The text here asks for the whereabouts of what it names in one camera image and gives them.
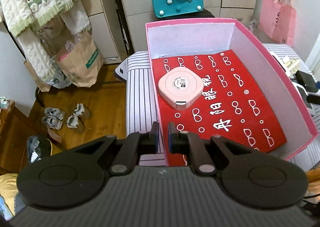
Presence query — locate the black rectangular power bank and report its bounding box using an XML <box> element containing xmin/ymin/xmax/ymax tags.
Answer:
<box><xmin>295</xmin><ymin>71</ymin><xmax>318</xmax><ymax>93</ymax></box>

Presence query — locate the black hard suitcase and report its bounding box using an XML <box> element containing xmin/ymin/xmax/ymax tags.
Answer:
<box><xmin>156</xmin><ymin>9</ymin><xmax>215</xmax><ymax>21</ymax></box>

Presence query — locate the striped white tablecloth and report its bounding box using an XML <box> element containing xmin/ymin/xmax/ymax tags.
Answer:
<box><xmin>124</xmin><ymin>43</ymin><xmax>319</xmax><ymax>171</ymax></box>

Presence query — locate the white black wifi router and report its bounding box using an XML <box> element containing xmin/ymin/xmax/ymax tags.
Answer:
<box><xmin>292</xmin><ymin>81</ymin><xmax>316</xmax><ymax>117</ymax></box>

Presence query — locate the yellow trash bin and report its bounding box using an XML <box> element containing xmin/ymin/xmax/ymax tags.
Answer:
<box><xmin>27</xmin><ymin>135</ymin><xmax>52</xmax><ymax>164</ymax></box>

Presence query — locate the pink paper shopping bag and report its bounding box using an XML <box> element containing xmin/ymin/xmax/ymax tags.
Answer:
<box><xmin>259</xmin><ymin>0</ymin><xmax>296</xmax><ymax>47</ymax></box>

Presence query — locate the pink round tape measure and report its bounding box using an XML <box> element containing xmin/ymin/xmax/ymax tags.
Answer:
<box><xmin>158</xmin><ymin>67</ymin><xmax>204</xmax><ymax>111</ymax></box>

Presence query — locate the cream knitted cardigan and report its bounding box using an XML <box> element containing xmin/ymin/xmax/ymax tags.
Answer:
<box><xmin>1</xmin><ymin>0</ymin><xmax>91</xmax><ymax>83</ymax></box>

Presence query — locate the cream yellow hair claw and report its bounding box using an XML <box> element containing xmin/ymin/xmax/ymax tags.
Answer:
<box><xmin>282</xmin><ymin>56</ymin><xmax>300</xmax><ymax>77</ymax></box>

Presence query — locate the brown paper bag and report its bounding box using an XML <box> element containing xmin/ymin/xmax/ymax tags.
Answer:
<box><xmin>55</xmin><ymin>31</ymin><xmax>104</xmax><ymax>87</ymax></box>

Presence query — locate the wooden side cabinet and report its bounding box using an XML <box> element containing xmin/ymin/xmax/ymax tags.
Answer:
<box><xmin>1</xmin><ymin>100</ymin><xmax>37</xmax><ymax>174</ymax></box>

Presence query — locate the pink cardboard storage box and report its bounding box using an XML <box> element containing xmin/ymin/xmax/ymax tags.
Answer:
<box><xmin>146</xmin><ymin>18</ymin><xmax>318</xmax><ymax>160</ymax></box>

